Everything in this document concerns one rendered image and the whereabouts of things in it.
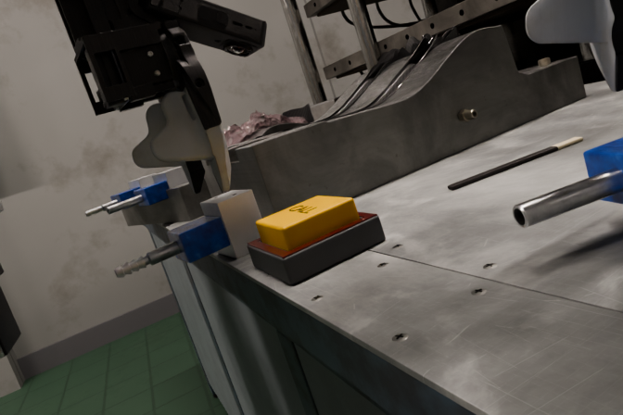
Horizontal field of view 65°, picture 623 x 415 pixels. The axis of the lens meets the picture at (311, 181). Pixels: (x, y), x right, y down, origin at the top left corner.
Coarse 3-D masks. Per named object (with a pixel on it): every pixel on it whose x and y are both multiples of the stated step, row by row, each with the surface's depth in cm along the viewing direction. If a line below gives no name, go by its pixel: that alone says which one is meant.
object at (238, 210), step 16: (240, 192) 45; (208, 208) 45; (224, 208) 43; (240, 208) 44; (256, 208) 45; (192, 224) 44; (208, 224) 43; (224, 224) 43; (240, 224) 44; (176, 240) 43; (192, 240) 42; (208, 240) 43; (224, 240) 43; (240, 240) 44; (160, 256) 42; (176, 256) 45; (192, 256) 42; (240, 256) 44; (128, 272) 41
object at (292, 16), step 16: (288, 0) 188; (432, 0) 217; (288, 16) 189; (304, 32) 191; (304, 48) 190; (304, 64) 192; (592, 64) 90; (320, 80) 194; (592, 80) 91; (320, 96) 193
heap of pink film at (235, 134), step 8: (256, 112) 92; (248, 120) 92; (256, 120) 89; (264, 120) 95; (272, 120) 92; (280, 120) 93; (288, 120) 98; (296, 120) 100; (304, 120) 99; (232, 128) 98; (240, 128) 90; (248, 128) 89; (256, 128) 90; (232, 136) 89; (240, 136) 88; (248, 136) 88; (232, 144) 87
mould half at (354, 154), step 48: (480, 48) 61; (432, 96) 58; (480, 96) 61; (528, 96) 64; (576, 96) 68; (240, 144) 66; (288, 144) 50; (336, 144) 52; (384, 144) 55; (432, 144) 58; (288, 192) 50; (336, 192) 52
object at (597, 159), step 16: (608, 144) 26; (592, 160) 25; (608, 160) 24; (592, 176) 24; (608, 176) 24; (560, 192) 23; (576, 192) 23; (592, 192) 23; (608, 192) 23; (528, 208) 23; (544, 208) 23; (560, 208) 23; (528, 224) 23
